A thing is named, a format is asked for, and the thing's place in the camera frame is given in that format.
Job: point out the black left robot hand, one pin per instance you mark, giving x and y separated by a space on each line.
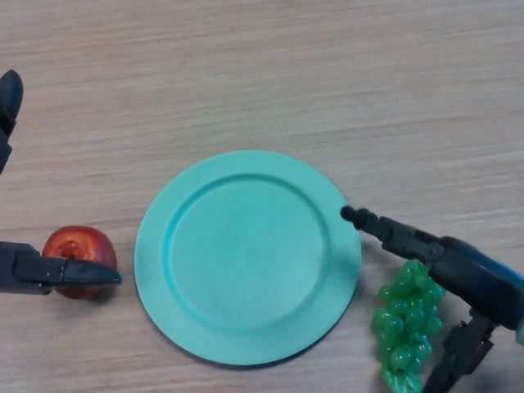
24 270

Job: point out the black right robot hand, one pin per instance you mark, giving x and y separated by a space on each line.
479 282

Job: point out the green grapes bunch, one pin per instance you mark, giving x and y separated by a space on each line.
405 323

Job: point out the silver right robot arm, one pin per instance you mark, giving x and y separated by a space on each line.
520 332

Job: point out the green round plate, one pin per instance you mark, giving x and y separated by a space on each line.
245 262

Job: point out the red apple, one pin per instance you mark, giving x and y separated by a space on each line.
86 243

